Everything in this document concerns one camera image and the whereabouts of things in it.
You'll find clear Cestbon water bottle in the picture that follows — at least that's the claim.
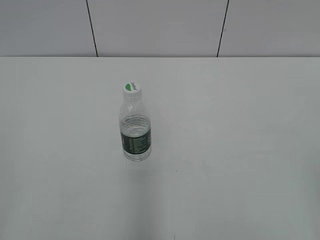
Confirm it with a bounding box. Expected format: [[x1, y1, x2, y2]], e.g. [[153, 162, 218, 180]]
[[119, 96, 152, 162]]

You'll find white green bottle cap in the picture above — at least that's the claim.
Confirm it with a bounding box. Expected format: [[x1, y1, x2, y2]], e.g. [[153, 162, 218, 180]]
[[122, 81, 142, 100]]

